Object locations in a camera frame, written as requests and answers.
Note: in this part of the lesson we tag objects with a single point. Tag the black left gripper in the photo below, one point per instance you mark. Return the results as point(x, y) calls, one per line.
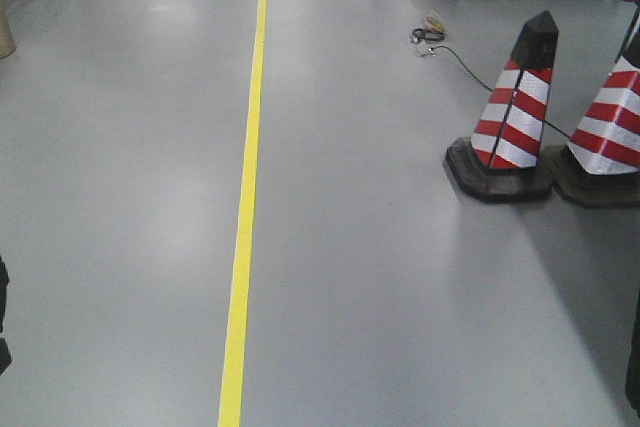
point(5, 355)

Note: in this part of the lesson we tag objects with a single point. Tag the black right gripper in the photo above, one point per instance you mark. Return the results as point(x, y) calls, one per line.
point(632, 372)

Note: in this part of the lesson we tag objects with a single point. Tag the right striped traffic cone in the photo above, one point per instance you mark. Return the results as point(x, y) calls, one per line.
point(598, 167)

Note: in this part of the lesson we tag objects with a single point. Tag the striped traffic cone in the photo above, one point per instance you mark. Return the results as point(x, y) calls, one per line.
point(598, 167)
point(500, 161)

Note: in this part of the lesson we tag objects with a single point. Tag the left striped traffic cone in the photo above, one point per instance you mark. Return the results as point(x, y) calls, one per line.
point(500, 161)

